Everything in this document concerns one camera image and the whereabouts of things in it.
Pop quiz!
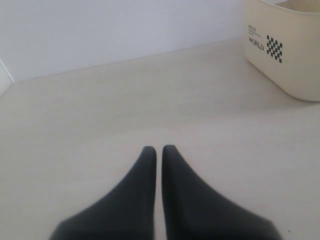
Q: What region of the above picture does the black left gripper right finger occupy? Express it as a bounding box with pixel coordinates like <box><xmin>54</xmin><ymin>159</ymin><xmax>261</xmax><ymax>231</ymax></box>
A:
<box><xmin>161</xmin><ymin>145</ymin><xmax>282</xmax><ymax>240</ymax></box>

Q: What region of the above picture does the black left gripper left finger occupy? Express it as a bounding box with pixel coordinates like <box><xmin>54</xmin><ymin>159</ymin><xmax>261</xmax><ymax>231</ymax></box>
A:
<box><xmin>50</xmin><ymin>146</ymin><xmax>157</xmax><ymax>240</ymax></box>

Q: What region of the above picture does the cream bin with bird picture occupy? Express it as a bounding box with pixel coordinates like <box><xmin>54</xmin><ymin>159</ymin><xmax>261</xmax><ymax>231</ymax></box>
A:
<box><xmin>243</xmin><ymin>0</ymin><xmax>320</xmax><ymax>102</ymax></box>

